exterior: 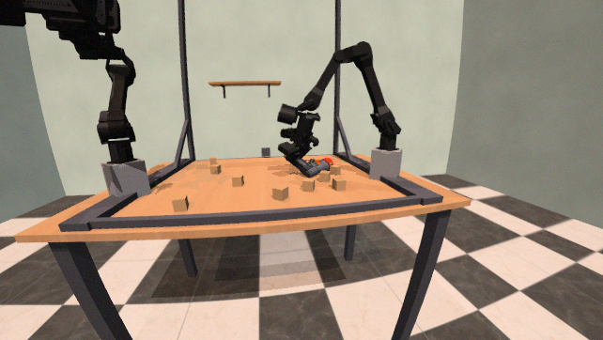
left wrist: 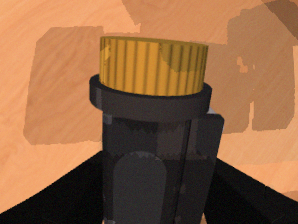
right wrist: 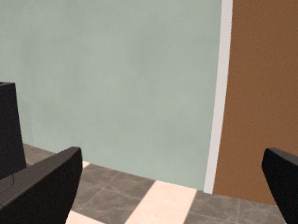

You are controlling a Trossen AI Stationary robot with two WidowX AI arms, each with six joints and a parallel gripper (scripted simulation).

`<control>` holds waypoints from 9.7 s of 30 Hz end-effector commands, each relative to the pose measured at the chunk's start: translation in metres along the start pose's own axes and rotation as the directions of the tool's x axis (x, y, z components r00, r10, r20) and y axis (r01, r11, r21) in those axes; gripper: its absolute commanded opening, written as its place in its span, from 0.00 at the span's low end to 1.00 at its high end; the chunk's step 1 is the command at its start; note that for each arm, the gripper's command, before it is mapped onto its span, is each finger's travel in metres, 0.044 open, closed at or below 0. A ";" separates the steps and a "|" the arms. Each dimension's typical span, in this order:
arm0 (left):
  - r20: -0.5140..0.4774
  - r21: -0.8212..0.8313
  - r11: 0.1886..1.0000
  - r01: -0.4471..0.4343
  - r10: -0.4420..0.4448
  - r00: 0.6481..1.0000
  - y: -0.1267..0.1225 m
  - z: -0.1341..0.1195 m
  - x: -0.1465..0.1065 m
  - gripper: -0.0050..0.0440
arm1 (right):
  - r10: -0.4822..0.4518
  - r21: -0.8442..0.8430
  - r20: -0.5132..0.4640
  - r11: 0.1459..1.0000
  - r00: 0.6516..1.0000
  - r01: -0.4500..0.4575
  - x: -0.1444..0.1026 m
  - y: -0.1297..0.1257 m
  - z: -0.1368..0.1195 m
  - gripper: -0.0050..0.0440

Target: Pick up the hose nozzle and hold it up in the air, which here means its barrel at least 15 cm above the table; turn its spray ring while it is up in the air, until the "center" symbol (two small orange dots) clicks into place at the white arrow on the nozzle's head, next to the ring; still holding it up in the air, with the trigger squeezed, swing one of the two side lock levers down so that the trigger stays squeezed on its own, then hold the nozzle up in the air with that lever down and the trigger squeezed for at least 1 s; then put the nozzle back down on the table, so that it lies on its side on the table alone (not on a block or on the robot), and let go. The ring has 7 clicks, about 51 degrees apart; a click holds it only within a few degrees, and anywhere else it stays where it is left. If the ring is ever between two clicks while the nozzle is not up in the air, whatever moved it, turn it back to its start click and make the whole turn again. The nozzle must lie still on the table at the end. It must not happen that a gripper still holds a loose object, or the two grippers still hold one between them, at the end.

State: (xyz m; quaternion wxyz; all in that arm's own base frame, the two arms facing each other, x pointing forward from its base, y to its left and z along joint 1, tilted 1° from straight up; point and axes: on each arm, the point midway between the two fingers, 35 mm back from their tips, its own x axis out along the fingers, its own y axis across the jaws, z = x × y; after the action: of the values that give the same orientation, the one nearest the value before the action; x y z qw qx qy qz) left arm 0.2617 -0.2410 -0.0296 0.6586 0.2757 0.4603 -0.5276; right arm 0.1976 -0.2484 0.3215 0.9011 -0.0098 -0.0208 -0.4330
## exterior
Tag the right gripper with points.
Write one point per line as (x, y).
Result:
(65, 16)

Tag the dark grey hose nozzle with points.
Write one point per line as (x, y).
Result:
(313, 167)

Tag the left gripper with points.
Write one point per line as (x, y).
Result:
(301, 143)

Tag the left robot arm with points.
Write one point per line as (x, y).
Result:
(363, 60)

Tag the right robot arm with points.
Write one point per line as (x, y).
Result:
(112, 123)

